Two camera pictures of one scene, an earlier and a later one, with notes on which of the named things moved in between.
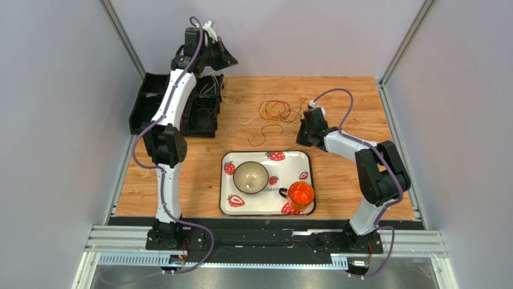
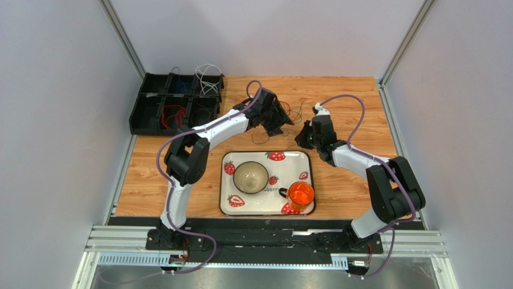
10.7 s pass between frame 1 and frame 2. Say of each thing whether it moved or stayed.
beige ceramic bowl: stayed
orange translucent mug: stayed
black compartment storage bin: stayed
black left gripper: moved
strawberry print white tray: stayed
